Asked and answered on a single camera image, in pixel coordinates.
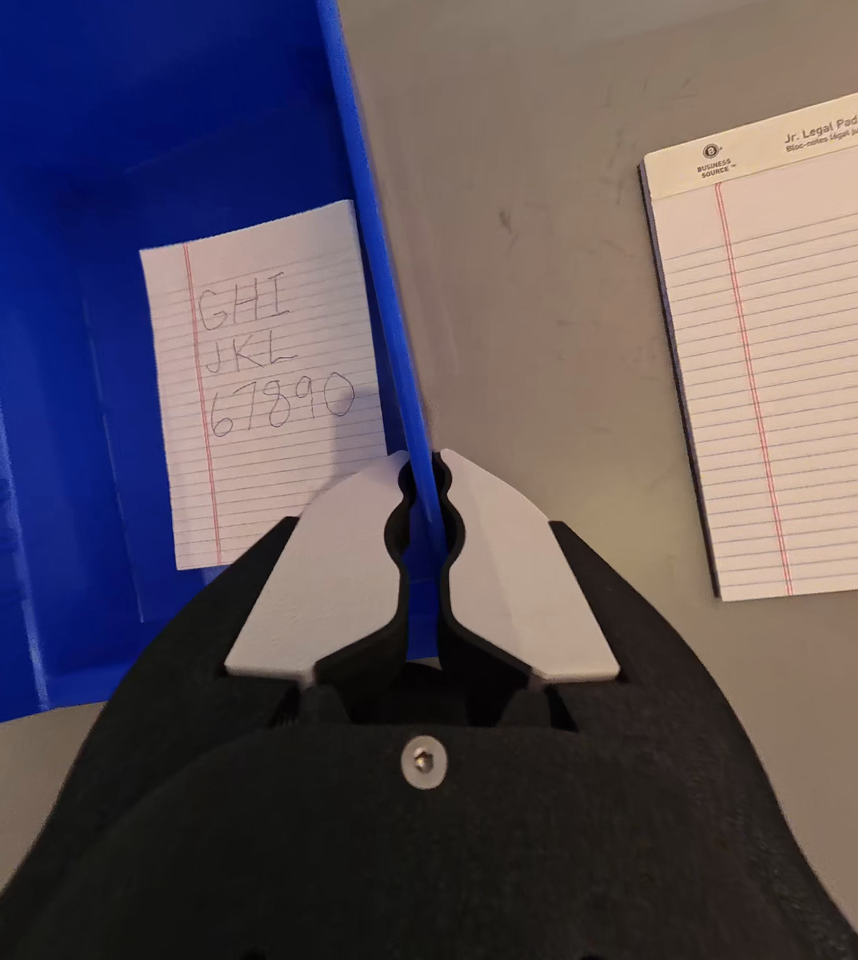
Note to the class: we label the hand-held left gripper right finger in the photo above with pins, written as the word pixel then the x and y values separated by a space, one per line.
pixel 526 600

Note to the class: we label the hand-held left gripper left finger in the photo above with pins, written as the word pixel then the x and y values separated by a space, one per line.
pixel 316 592

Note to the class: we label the white lined legal notepad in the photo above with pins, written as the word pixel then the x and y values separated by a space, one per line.
pixel 811 375

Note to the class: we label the handwritten lined paper sheet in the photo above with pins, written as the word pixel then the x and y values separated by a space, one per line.
pixel 271 465

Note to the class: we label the blue plastic bin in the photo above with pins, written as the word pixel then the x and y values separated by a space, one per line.
pixel 61 150

